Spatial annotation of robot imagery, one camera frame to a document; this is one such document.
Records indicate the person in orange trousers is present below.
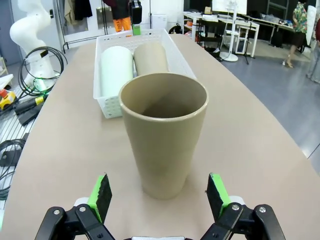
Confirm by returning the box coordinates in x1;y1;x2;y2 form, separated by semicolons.
102;0;133;34

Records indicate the yellow emergency stop box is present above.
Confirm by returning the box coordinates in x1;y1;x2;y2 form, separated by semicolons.
0;89;17;111

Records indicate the white workbench with shelf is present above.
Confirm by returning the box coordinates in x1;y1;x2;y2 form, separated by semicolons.
183;11;237;51

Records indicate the mint green plastic cup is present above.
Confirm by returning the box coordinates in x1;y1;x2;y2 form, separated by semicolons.
99;46;134;99

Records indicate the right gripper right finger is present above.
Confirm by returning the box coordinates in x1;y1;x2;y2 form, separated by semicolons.
199;171;287;240

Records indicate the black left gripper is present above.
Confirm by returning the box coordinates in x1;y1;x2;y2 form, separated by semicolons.
128;0;144;36

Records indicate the person in floral shirt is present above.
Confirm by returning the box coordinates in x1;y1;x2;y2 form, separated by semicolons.
284;1;309;69

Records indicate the tall beige plastic cup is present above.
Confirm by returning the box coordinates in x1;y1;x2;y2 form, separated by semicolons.
133;41;169;77
118;72;210;201

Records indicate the white perforated plastic basket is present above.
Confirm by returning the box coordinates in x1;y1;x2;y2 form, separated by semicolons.
92;28;199;119

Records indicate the white storage box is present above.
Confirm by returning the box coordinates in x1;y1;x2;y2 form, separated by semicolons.
151;13;168;31

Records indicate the person in red sweater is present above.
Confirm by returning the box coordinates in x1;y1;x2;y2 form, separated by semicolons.
306;14;320;84

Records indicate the black bag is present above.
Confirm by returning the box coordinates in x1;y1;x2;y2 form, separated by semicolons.
168;23;185;36

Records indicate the small white frame table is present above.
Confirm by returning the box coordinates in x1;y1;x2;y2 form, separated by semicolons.
234;21;260;58

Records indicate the black looped floor cable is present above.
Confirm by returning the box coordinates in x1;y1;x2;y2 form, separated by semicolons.
18;46;69;98

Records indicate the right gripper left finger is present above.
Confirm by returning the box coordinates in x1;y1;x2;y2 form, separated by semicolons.
34;172;116;240

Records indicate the black power block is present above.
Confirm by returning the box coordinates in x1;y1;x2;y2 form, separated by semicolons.
13;96;49;126

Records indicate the thin black tripod stand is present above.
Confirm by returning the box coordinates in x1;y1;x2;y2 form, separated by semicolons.
243;24;256;65

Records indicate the white standing fan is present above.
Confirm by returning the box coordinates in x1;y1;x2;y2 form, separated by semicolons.
219;0;240;63

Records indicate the long cluttered desk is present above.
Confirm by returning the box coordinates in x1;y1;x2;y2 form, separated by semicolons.
240;13;297;34

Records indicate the black coiled cable bundle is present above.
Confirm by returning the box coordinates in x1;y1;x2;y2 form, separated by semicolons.
0;138;27;201

